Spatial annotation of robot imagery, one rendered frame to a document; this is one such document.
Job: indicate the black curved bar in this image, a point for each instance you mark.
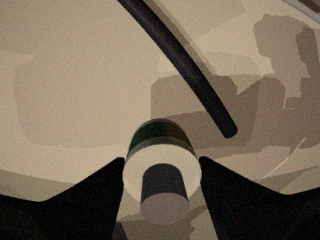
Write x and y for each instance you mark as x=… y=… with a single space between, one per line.
x=180 y=59

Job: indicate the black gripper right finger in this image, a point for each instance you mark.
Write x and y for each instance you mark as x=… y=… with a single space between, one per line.
x=243 y=210

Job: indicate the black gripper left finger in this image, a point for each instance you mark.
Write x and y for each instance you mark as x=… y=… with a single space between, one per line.
x=86 y=211

